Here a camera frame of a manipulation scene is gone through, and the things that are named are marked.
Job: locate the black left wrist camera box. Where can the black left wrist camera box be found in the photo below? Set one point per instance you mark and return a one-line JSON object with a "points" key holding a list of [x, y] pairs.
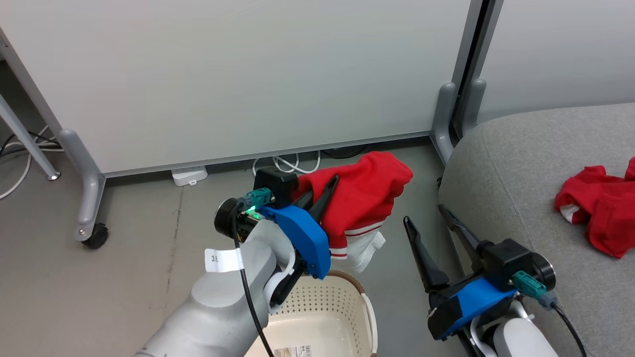
{"points": [[275, 183]]}

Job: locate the black caster wheel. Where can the black caster wheel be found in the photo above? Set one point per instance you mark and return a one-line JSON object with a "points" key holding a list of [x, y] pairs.
{"points": [[95, 237]]}

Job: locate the narrow white partition grey frame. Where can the narrow white partition grey frame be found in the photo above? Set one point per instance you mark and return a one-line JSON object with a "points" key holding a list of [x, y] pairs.
{"points": [[560, 54]]}

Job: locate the white power adapter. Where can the white power adapter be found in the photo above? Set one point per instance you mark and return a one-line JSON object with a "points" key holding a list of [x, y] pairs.
{"points": [[189, 175]]}

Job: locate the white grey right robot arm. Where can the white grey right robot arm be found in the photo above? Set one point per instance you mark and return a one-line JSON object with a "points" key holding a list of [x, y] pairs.
{"points": [[516, 337]]}

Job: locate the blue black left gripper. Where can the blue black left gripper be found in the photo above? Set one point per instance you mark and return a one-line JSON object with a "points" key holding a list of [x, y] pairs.
{"points": [[305, 238]]}

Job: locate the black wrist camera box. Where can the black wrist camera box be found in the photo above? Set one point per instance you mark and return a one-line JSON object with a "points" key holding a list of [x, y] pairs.
{"points": [[506, 260], [275, 183]]}

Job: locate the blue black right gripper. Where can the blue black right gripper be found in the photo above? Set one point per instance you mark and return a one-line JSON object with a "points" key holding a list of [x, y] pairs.
{"points": [[471, 302]]}

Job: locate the grey metal table leg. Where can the grey metal table leg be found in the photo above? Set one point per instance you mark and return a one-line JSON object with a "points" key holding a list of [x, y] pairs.
{"points": [[27, 139]]}

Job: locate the wide white partition grey frame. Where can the wide white partition grey frame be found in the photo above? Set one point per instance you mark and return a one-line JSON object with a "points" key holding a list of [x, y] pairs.
{"points": [[223, 74]]}

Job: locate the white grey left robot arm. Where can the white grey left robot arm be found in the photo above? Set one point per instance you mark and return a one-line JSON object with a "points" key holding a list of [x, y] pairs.
{"points": [[218, 307]]}

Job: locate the printed basket sticker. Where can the printed basket sticker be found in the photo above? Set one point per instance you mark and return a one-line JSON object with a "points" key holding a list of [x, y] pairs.
{"points": [[293, 351]]}

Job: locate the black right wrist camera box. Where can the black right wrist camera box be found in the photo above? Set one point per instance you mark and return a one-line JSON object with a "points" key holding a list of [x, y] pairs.
{"points": [[506, 260]]}

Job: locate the grey fabric sofa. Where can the grey fabric sofa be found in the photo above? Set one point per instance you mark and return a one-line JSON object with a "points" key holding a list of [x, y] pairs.
{"points": [[521, 163]]}

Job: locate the beige perforated laundry basket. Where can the beige perforated laundry basket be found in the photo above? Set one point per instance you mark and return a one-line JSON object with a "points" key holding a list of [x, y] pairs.
{"points": [[322, 307]]}

